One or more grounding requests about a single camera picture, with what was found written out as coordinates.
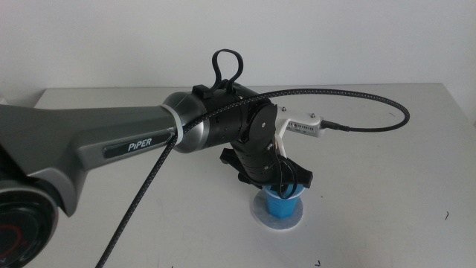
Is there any blue plastic cup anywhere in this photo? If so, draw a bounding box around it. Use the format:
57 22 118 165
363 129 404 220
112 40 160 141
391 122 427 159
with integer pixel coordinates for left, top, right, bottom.
263 185 306 220

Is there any round white cup mat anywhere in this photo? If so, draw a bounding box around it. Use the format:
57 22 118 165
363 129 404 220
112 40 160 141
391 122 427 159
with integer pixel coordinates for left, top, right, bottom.
251 188 305 232

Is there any thin black cable at gripper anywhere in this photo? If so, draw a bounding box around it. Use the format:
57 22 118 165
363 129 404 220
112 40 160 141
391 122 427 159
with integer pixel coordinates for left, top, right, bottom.
275 155 299 200

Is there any white wrist camera with mount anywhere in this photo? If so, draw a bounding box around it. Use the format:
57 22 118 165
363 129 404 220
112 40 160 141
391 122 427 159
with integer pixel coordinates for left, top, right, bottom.
274 106 323 159

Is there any black looped cable on wrist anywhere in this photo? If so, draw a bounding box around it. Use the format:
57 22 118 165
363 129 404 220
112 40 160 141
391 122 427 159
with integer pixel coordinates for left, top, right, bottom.
210 48 245 95

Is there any black braided cable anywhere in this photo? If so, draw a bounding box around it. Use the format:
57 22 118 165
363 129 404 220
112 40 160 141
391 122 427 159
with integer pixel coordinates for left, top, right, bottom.
94 88 411 268

